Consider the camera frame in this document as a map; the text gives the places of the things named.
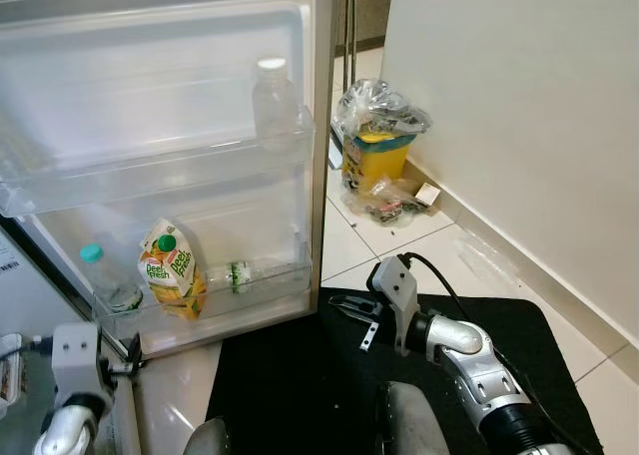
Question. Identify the grey robot left leg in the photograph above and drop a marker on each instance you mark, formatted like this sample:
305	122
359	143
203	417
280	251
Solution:
208	440

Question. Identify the clear bottle green label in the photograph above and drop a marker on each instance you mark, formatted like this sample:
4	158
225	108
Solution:
240	275

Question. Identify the clear bottle teal cap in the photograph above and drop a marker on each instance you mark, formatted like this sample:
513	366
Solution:
100	270

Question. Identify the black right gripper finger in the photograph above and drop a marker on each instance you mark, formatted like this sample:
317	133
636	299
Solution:
369	330
346	303

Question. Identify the yellow green juice carton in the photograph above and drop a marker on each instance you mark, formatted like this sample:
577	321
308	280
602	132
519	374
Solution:
170	270

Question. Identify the yellow rubbish bin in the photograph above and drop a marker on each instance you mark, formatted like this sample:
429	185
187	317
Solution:
377	166

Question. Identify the small white box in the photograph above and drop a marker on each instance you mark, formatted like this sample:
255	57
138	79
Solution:
428	196

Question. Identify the clear plastic wrapper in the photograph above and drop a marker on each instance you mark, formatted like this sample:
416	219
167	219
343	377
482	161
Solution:
489	257

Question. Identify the clear plastic door shelf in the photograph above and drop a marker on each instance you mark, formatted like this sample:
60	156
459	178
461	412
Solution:
260	303
130	181

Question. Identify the clear bottle white cap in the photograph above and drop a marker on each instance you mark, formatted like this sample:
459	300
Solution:
275	101

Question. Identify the white red food package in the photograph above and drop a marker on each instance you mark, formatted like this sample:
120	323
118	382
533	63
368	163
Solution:
10	390

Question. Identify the clear bag of rubbish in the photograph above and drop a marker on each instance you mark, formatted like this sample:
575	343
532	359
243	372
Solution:
384	201

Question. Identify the grey kitchen cabinet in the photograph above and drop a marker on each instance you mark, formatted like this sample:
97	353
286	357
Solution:
374	6

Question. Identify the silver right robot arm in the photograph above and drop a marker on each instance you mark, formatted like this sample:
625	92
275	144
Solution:
469	350

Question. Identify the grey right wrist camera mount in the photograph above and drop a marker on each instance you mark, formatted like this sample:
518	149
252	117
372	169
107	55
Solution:
397	290

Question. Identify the clear plastic bin liner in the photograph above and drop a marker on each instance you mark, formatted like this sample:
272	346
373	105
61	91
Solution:
379	106

